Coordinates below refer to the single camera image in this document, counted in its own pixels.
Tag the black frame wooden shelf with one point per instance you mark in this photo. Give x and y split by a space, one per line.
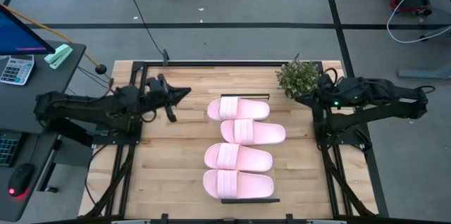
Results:
250 201

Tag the grey calculator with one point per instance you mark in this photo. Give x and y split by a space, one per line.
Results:
15 70

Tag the green potted plant black pot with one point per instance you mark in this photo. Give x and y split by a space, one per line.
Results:
297 77

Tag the black aluminium table frame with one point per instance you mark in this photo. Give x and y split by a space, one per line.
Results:
211 63

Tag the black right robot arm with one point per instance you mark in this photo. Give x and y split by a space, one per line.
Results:
387 92

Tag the grey table base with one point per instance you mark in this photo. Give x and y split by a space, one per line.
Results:
423 73

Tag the dark grey desk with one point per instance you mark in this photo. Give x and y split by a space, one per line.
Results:
31 76

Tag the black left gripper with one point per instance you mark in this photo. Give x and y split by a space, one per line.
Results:
156 93

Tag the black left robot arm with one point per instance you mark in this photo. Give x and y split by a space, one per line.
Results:
88 109

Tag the pink foam slide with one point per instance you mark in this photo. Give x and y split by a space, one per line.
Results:
246 157
250 184
260 132
246 109

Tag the computer monitor blue screen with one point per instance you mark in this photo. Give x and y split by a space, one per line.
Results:
17 37

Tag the mint green stapler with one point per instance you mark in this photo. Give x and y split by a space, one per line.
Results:
58 56

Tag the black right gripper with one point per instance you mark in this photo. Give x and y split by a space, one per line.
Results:
334 93

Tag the backlit black keyboard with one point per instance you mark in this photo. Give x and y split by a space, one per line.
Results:
8 148

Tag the black computer mouse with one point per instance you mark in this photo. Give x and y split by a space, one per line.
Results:
20 180

